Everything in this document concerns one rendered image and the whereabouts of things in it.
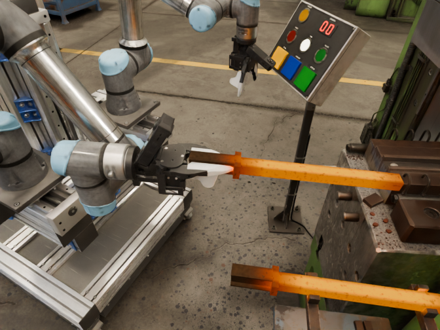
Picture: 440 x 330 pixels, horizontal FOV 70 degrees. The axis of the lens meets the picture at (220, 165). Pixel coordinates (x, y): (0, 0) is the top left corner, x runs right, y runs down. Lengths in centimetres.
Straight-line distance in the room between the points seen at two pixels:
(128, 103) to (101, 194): 70
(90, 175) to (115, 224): 109
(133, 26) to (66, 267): 112
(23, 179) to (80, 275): 65
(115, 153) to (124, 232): 110
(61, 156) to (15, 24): 27
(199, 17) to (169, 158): 55
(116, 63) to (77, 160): 70
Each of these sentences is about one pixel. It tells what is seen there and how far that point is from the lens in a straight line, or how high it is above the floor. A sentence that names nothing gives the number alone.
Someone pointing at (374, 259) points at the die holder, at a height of 88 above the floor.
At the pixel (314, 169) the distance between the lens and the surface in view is 66.
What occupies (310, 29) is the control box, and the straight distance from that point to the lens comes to 133.
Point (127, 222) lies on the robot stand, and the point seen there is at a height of 21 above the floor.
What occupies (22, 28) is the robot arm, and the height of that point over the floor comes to 133.
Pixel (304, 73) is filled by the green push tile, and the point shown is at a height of 102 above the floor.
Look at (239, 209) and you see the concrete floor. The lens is 202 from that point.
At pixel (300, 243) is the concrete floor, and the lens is 192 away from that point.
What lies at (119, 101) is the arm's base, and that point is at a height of 88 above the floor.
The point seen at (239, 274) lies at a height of 98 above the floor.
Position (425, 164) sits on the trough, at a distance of 101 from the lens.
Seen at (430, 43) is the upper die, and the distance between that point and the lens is 83.
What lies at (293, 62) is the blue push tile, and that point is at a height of 103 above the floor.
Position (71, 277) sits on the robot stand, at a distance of 166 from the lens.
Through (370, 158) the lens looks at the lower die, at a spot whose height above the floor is 94.
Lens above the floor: 155
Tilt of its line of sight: 42 degrees down
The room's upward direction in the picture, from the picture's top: straight up
